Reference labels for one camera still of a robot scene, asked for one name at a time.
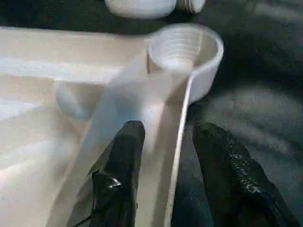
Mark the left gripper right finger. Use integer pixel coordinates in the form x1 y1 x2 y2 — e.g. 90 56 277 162
193 122 300 227

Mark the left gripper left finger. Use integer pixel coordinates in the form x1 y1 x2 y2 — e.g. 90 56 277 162
68 120 145 227

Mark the white plastic table top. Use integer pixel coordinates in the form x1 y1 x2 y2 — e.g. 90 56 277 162
0 23 224 227

